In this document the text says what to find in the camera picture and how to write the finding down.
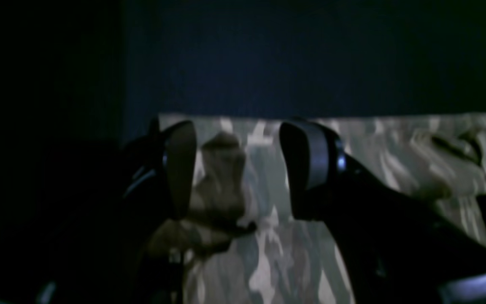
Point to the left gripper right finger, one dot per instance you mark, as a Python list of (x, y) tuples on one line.
[(396, 249)]

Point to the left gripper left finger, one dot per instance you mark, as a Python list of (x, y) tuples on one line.
[(99, 255)]

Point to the camouflage t-shirt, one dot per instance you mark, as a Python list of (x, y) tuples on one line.
[(239, 242)]

